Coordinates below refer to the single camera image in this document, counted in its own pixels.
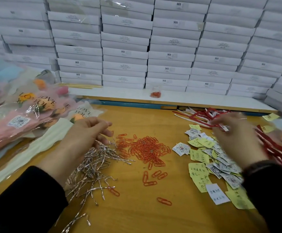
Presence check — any person's right hand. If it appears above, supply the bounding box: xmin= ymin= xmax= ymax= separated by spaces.
xmin=211 ymin=112 xmax=268 ymax=170

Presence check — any person's left hand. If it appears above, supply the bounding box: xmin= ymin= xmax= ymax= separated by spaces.
xmin=37 ymin=116 xmax=114 ymax=187

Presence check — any pile of red ribbons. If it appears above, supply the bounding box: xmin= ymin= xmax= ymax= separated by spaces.
xmin=175 ymin=107 xmax=282 ymax=175

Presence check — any cream orange rose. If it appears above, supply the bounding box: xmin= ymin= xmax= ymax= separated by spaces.
xmin=0 ymin=102 xmax=105 ymax=192

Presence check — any pile of yellow white tags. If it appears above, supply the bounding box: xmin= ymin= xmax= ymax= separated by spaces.
xmin=172 ymin=113 xmax=280 ymax=210

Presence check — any pile of flowers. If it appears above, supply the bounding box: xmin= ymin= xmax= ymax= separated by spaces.
xmin=0 ymin=56 xmax=83 ymax=161

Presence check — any person's right forearm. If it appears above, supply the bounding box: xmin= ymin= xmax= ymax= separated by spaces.
xmin=243 ymin=162 xmax=282 ymax=233

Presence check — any person's left forearm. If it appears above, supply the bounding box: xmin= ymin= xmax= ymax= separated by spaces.
xmin=0 ymin=165 xmax=55 ymax=233

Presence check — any pile of silver twist ties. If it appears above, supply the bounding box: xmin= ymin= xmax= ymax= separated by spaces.
xmin=54 ymin=143 xmax=132 ymax=233

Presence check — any long white board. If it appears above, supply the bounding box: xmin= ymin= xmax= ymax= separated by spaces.
xmin=68 ymin=87 xmax=277 ymax=114

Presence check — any slanted stack of white boxes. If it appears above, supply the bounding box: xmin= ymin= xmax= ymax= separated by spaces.
xmin=265 ymin=77 xmax=282 ymax=115

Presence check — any pile of orange paper clips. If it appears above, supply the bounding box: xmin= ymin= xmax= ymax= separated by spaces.
xmin=107 ymin=133 xmax=173 ymax=207

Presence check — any small bag of red clips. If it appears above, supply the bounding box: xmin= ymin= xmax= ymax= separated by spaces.
xmin=150 ymin=87 xmax=162 ymax=98

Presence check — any wall of stacked white boxes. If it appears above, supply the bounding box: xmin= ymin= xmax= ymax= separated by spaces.
xmin=0 ymin=0 xmax=282 ymax=97

